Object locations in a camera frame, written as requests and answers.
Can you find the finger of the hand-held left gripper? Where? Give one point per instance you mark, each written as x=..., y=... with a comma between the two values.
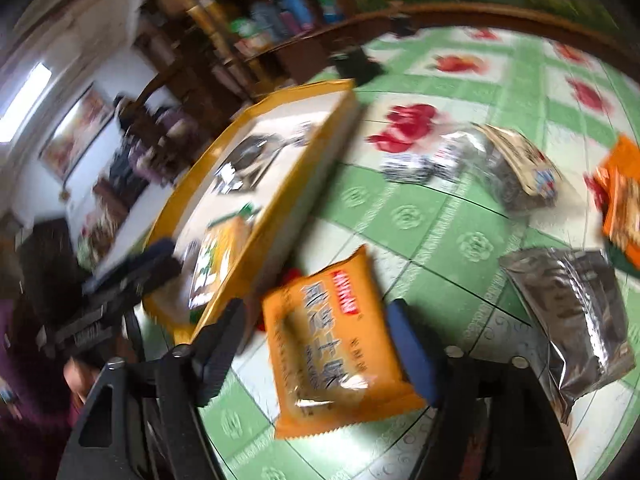
x=150, y=262

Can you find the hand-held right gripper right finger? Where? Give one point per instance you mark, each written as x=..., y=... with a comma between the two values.
x=412, y=355

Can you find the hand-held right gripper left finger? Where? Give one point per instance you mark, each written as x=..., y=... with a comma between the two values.
x=220, y=357

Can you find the orange yellow cracker packet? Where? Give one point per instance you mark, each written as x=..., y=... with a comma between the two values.
x=325, y=360

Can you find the yellow cardboard box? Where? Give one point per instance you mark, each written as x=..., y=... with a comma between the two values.
x=280, y=230

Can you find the silver foil snack packet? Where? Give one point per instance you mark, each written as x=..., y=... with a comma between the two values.
x=575, y=320
x=250, y=155

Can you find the white dark-print snack packet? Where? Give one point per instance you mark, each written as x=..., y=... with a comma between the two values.
x=410, y=165

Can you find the beige and silver snack packet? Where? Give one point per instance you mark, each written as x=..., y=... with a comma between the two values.
x=520, y=170

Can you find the dark green snack packet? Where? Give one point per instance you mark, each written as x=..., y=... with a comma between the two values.
x=627, y=262

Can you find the shiny orange foil snack packet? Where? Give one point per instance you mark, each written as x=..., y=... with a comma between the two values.
x=622, y=200

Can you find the person's left hand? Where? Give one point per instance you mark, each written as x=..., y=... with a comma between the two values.
x=80, y=377

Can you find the orange green snack packet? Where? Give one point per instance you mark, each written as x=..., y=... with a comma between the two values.
x=225, y=250

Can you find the dark wooden shelf cabinet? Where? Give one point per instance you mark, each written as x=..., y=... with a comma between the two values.
x=210, y=75

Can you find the bright window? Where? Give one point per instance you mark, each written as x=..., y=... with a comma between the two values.
x=22, y=102

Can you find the green lid jar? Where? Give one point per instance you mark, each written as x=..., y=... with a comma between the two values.
x=247, y=35

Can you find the grey blue bottle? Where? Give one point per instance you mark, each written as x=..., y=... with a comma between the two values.
x=265, y=22

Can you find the pink bottle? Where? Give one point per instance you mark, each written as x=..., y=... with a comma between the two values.
x=286, y=24

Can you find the large black device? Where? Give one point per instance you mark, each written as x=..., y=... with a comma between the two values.
x=355, y=67

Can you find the green bottle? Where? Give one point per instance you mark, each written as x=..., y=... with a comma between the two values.
x=328, y=2

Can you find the small black device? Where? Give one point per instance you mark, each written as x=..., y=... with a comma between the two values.
x=402, y=26

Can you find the framed wall picture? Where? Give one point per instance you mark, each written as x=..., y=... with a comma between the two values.
x=75, y=130

